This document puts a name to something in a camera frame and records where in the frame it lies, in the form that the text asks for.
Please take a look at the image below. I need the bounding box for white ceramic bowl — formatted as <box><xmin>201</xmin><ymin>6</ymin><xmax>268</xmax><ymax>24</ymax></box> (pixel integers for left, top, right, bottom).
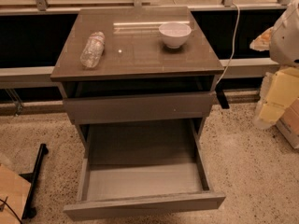
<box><xmin>159</xmin><ymin>22</ymin><xmax>192</xmax><ymax>49</ymax></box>

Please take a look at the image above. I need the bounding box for grey drawer cabinet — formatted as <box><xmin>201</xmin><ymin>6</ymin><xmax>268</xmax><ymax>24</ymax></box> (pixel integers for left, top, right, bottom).
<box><xmin>51</xmin><ymin>7</ymin><xmax>223</xmax><ymax>149</ymax></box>

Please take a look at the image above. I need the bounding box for black cable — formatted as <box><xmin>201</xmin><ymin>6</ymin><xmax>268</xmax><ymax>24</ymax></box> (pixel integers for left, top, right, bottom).
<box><xmin>0</xmin><ymin>198</ymin><xmax>23</xmax><ymax>224</ymax></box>

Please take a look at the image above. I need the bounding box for cardboard box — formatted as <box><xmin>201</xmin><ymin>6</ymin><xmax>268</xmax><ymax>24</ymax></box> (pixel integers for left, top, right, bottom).
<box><xmin>277</xmin><ymin>99</ymin><xmax>299</xmax><ymax>149</ymax></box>

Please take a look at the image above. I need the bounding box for open grey middle drawer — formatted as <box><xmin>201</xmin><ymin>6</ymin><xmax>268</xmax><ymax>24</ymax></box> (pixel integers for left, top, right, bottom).
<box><xmin>64</xmin><ymin>119</ymin><xmax>225</xmax><ymax>221</ymax></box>

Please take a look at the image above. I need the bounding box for clear plastic water bottle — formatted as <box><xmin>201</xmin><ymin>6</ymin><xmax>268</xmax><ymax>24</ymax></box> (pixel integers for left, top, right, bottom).
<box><xmin>80</xmin><ymin>32</ymin><xmax>106</xmax><ymax>68</ymax></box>

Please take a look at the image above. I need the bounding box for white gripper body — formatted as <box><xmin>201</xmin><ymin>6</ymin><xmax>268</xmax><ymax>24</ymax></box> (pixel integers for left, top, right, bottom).
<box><xmin>252</xmin><ymin>67</ymin><xmax>299</xmax><ymax>130</ymax></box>

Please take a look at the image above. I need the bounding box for closed grey top drawer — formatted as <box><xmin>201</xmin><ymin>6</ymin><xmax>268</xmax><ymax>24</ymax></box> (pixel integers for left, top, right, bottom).
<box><xmin>64</xmin><ymin>92</ymin><xmax>215</xmax><ymax>124</ymax></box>

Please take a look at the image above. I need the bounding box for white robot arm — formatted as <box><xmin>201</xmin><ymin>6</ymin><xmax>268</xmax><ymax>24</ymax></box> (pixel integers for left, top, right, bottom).
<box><xmin>249</xmin><ymin>0</ymin><xmax>299</xmax><ymax>130</ymax></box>

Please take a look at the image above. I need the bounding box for white cable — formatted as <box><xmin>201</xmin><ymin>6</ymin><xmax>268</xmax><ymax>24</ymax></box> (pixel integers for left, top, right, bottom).
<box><xmin>214</xmin><ymin>3</ymin><xmax>241</xmax><ymax>86</ymax></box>

